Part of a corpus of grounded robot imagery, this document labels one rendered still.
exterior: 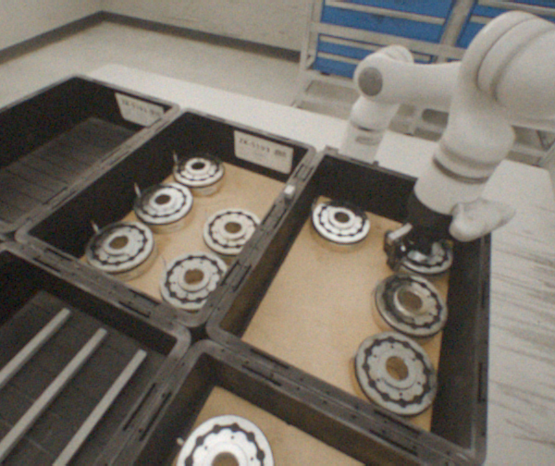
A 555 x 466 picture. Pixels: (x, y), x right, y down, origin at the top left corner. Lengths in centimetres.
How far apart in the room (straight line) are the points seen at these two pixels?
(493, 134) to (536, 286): 54
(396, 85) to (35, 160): 75
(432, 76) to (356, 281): 38
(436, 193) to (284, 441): 35
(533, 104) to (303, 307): 36
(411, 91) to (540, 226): 53
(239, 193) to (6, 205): 43
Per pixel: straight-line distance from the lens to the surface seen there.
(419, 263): 58
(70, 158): 85
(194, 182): 65
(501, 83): 39
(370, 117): 79
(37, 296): 61
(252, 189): 68
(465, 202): 47
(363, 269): 58
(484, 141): 42
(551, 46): 38
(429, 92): 69
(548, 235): 105
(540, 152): 271
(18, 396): 55
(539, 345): 82
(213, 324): 39
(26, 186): 81
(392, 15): 233
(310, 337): 50
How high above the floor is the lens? 128
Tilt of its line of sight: 49 degrees down
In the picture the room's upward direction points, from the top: 4 degrees clockwise
